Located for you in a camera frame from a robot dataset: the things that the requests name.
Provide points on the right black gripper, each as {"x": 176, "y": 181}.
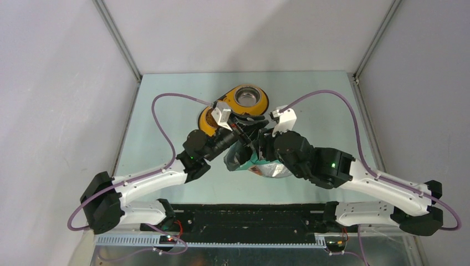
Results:
{"x": 264, "y": 144}

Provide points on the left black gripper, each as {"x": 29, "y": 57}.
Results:
{"x": 248, "y": 131}

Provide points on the green pet food bag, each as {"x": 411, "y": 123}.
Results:
{"x": 243, "y": 158}

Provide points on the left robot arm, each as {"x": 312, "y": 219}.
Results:
{"x": 108, "y": 201}

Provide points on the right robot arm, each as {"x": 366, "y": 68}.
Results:
{"x": 399, "y": 203}

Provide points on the brown pet food kibble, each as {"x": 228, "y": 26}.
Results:
{"x": 209, "y": 120}

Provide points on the yellow double bowl feeder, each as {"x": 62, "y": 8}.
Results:
{"x": 228, "y": 97}

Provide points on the right steel bowl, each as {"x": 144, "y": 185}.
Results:
{"x": 247, "y": 96}

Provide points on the steel bowl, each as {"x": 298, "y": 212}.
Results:
{"x": 210, "y": 110}
{"x": 247, "y": 96}

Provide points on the left steel bowl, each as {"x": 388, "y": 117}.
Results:
{"x": 210, "y": 110}

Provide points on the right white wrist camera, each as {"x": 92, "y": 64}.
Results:
{"x": 284, "y": 119}

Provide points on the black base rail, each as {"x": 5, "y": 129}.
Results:
{"x": 299, "y": 223}

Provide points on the grey slotted cable duct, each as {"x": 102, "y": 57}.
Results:
{"x": 157, "y": 240}

